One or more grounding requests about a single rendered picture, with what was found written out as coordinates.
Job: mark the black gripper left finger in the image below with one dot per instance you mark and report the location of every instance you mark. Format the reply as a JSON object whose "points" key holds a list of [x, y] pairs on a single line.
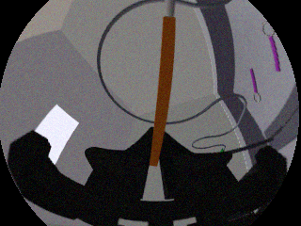
{"points": [[134, 162]]}

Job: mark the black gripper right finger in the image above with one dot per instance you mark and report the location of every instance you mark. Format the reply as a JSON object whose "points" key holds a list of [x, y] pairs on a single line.
{"points": [[176, 163]]}

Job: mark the orange handle with grey tip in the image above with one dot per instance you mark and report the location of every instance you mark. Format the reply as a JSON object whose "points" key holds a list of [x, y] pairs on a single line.
{"points": [[164, 81]]}

